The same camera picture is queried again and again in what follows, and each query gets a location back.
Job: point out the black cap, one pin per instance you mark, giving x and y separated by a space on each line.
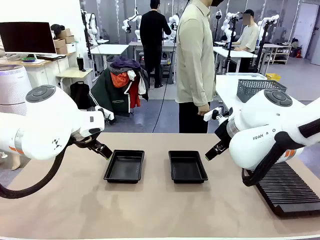
57 28

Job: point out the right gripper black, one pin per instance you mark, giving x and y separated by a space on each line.
224 135

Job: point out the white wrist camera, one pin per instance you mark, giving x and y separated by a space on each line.
106 114
210 115

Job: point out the black equipment stand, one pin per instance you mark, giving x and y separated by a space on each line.
230 45
261 47

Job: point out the black backpack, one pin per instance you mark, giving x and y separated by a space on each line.
80 93

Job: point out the green plate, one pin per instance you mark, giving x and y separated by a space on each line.
28 59

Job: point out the purple garment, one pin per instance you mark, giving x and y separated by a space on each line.
125 63

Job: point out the black keyboard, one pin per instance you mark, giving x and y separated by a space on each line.
50 57

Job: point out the yellow plastic bin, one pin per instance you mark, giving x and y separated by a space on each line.
273 77

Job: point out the grey plastic mesh basket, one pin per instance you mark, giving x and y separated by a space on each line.
252 87

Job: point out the grey door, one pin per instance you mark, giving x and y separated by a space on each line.
302 25

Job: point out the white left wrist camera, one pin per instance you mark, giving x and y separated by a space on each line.
106 114

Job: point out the black slotted board rack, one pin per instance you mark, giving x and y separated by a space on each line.
292 190

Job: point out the red garment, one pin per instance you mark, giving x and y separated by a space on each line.
134 95

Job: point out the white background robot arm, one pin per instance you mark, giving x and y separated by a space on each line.
228 21
131 20
93 27
271 20
173 22

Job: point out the white cabinet with wooden top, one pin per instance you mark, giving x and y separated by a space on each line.
47 72

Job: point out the metal shelf rack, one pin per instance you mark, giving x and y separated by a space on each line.
281 53

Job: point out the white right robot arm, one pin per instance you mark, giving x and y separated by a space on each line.
262 120

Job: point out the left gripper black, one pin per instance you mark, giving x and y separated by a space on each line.
83 142

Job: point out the person in beige shirt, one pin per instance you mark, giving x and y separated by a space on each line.
195 50

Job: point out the brown cardboard box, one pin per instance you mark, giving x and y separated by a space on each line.
59 43
65 33
69 39

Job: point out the black ESD tray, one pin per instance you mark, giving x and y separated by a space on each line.
187 167
125 167

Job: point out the orange garment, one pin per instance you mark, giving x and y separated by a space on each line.
119 79

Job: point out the person in black clothes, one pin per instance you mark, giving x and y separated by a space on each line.
152 30

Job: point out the small wooden side table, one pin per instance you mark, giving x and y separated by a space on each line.
75 72

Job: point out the white rounded table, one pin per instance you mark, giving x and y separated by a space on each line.
227 87

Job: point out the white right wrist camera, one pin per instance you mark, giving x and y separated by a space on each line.
210 115

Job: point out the black tumbler with straw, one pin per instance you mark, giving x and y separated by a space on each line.
80 63

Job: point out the mannequin leg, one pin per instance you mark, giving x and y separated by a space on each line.
15 162

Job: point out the white background table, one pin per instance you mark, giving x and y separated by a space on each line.
225 51
110 48
135 43

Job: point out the person's right hand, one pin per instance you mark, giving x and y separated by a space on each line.
203 110

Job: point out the dark green jacket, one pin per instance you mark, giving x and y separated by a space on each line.
107 95

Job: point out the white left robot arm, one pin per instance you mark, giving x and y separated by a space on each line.
50 120

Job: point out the clear plastic box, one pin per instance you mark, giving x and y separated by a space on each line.
246 75

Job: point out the white cloth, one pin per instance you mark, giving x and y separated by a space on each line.
142 85

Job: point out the white storage box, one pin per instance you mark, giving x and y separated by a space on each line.
71 48

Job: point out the person with black cap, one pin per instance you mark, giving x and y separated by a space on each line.
250 37

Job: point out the black computer monitor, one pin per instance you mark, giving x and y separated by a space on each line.
25 37

